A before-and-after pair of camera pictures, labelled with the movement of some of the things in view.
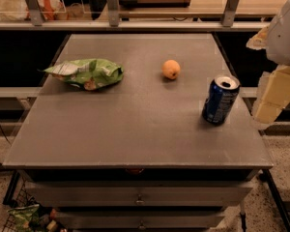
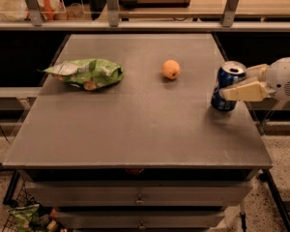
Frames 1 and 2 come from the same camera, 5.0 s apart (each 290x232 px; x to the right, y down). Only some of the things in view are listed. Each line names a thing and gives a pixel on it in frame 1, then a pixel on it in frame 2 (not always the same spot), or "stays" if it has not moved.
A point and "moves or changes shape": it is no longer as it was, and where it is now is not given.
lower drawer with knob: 140,219 stays
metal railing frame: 113,21 stays
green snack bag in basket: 22,217 stays
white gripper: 284,39 -> 282,78
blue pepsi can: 220,99 moves or changes shape
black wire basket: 25,214 stays
